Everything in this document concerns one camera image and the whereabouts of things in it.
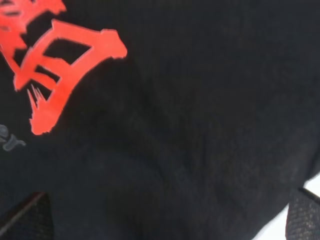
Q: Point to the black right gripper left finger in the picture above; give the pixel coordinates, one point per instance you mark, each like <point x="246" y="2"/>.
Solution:
<point x="30" y="219"/>

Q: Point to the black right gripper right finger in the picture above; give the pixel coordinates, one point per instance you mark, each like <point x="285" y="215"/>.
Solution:
<point x="303" y="217"/>

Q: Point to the black printed t-shirt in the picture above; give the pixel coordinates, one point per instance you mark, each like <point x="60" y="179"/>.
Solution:
<point x="159" y="119"/>

